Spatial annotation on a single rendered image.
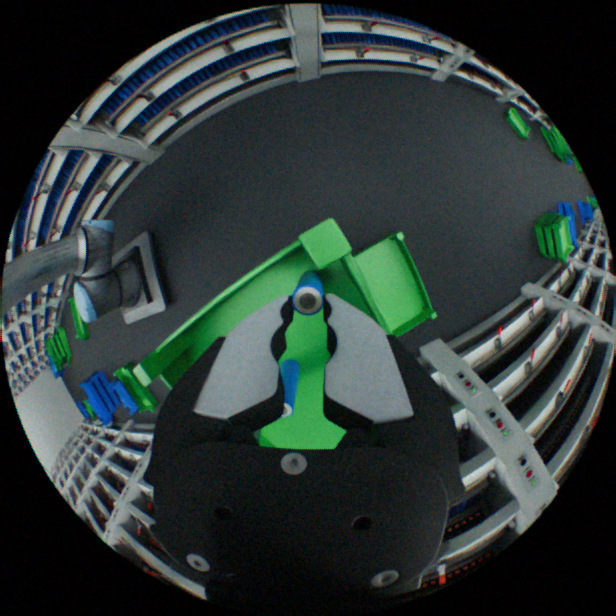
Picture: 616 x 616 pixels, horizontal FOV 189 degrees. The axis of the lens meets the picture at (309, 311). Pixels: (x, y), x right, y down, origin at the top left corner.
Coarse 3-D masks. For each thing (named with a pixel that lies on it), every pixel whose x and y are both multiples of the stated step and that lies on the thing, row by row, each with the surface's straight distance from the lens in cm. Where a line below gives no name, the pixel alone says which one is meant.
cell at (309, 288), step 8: (312, 272) 17; (304, 280) 13; (312, 280) 13; (320, 280) 15; (296, 288) 12; (304, 288) 12; (312, 288) 12; (320, 288) 12; (296, 296) 12; (304, 296) 12; (312, 296) 12; (320, 296) 12; (296, 304) 12; (304, 304) 12; (312, 304) 12; (320, 304) 12; (304, 312) 12; (312, 312) 12
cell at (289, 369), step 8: (288, 360) 21; (280, 368) 21; (288, 368) 20; (296, 368) 20; (288, 376) 18; (296, 376) 19; (288, 384) 18; (296, 384) 19; (288, 392) 17; (288, 400) 16; (288, 408) 16; (288, 416) 17
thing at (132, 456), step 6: (114, 450) 187; (120, 450) 171; (126, 450) 158; (132, 450) 152; (114, 456) 187; (120, 456) 182; (126, 456) 164; (132, 456) 146; (138, 456) 137; (120, 462) 189; (126, 462) 171; (132, 462) 156; (138, 462) 130; (126, 468) 183; (132, 468) 166
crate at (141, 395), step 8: (120, 368) 138; (128, 368) 130; (120, 376) 148; (128, 376) 145; (136, 376) 132; (128, 384) 150; (136, 384) 142; (128, 392) 148; (136, 392) 150; (144, 392) 132; (136, 400) 150; (144, 400) 148; (152, 400) 134; (144, 408) 150; (152, 408) 133
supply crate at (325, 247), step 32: (320, 224) 10; (288, 256) 18; (320, 256) 10; (352, 256) 13; (256, 288) 19; (288, 288) 18; (352, 288) 19; (192, 320) 16; (224, 320) 21; (320, 320) 19; (384, 320) 14; (160, 352) 21; (192, 352) 25; (288, 352) 21; (320, 352) 20; (320, 384) 23; (320, 416) 26; (320, 448) 32
